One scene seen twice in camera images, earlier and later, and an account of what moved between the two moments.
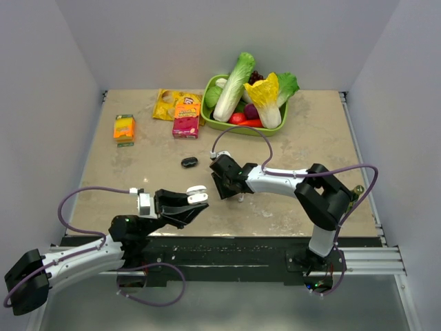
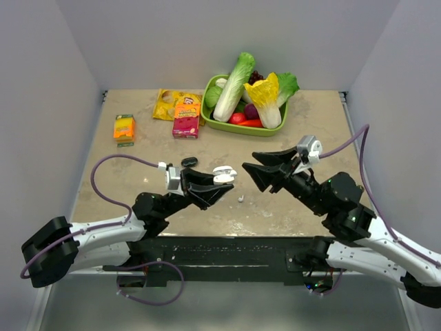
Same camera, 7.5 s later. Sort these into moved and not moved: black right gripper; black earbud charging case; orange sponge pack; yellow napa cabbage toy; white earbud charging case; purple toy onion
Moved: black right gripper; white earbud charging case
Not moved: yellow napa cabbage toy; purple toy onion; black earbud charging case; orange sponge pack
